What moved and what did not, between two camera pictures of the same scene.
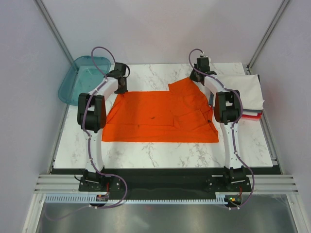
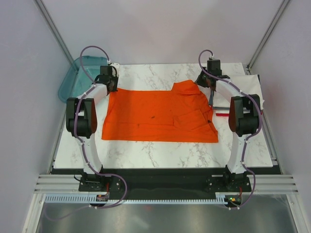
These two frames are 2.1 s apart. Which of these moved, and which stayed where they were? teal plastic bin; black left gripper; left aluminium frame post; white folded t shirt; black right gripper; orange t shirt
Moved: black left gripper; black right gripper
Stayed: left aluminium frame post; orange t shirt; white folded t shirt; teal plastic bin
